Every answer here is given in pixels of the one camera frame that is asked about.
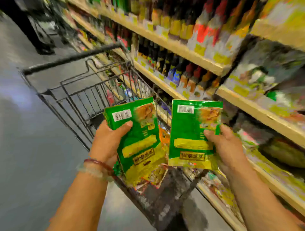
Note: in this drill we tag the person's left hand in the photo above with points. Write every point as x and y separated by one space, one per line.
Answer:
104 145

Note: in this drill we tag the person's right hand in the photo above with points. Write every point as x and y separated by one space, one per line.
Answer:
228 147

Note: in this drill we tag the person's right thumb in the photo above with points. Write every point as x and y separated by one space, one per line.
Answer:
213 136

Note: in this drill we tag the person's left thumb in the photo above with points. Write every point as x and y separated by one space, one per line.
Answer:
120 128

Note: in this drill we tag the green seasoning packet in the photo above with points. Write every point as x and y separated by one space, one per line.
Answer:
190 135
140 140

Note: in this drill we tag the person's left forearm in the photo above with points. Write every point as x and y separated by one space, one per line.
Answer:
81 202

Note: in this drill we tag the person's right forearm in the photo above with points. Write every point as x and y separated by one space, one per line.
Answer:
257 202

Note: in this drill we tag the orange snack packet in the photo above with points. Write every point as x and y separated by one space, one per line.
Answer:
164 138

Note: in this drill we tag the wooden store shelving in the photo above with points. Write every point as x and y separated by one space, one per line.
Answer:
262 114

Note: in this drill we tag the row of colourful food packets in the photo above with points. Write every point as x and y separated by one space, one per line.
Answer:
274 152

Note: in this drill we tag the row of dark sauce bottles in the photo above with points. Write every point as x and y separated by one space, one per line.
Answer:
176 71

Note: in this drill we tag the pile of green white packets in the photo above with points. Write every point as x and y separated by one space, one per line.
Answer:
266 71

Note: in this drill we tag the row of yellow-labelled sauce bottles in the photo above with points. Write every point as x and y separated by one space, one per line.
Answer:
202 28

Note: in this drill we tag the grey background shopping cart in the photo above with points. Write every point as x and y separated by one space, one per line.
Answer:
51 23

